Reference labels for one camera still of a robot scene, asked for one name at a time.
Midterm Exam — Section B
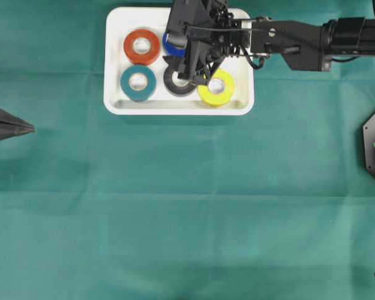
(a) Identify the red tape roll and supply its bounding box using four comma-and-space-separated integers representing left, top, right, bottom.
123, 29, 160, 66

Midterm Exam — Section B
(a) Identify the black tape roll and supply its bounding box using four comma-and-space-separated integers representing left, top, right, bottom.
163, 66, 197, 97

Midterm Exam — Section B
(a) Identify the teal tape roll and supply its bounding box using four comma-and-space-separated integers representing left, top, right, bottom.
120, 65, 157, 102

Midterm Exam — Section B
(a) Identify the blue tape roll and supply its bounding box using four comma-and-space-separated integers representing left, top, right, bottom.
162, 32, 185, 57

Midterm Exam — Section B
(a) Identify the white plastic case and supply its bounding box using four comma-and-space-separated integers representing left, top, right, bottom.
103, 6, 254, 116

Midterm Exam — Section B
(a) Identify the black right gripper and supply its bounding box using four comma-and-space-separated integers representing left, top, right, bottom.
162, 1, 251, 86

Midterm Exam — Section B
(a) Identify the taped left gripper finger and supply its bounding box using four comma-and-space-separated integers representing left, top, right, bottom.
0, 108, 34, 129
0, 123, 35, 140

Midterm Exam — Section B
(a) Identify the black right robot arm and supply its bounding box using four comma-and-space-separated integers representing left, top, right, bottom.
164, 1, 375, 86

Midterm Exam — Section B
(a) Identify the yellow tape roll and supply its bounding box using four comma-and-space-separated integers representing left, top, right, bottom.
197, 69, 235, 107

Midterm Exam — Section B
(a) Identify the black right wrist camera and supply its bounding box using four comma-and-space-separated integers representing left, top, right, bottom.
166, 0, 196, 48

